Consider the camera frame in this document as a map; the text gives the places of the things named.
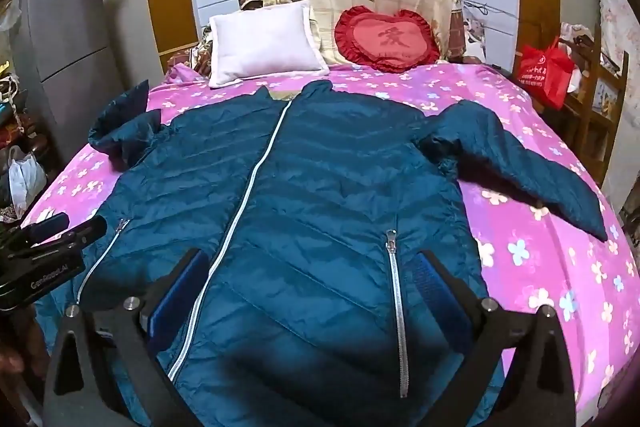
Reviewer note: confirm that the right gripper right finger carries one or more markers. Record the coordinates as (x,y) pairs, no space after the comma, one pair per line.
(539,387)

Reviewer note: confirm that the white plastic bag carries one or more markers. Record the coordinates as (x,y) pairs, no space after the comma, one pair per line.
(27,179)

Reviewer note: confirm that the person's left hand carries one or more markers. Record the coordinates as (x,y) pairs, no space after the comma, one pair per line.
(22,347)

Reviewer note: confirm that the teal puffer jacket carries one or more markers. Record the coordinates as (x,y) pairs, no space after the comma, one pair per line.
(310,213)

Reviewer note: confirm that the white pillow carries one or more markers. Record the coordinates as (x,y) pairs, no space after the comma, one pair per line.
(272,41)

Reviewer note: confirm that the red heart cushion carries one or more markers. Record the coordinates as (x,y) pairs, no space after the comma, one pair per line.
(388,43)

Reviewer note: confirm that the red shopping bag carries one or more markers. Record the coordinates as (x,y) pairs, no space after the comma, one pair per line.
(545,74)

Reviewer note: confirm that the wooden shelf rack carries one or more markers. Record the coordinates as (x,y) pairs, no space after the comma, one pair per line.
(592,113)

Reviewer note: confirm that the brown floral blanket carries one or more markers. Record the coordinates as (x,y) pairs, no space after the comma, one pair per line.
(197,57)

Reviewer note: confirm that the pink floral bedsheet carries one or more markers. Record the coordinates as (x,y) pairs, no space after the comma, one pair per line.
(529,256)

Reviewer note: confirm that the grey refrigerator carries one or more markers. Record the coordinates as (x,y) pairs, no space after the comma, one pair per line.
(63,58)

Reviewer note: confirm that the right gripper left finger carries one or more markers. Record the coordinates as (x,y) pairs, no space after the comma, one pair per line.
(80,388)

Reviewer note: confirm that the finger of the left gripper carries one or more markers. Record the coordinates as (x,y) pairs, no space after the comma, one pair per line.
(18,238)
(75,239)

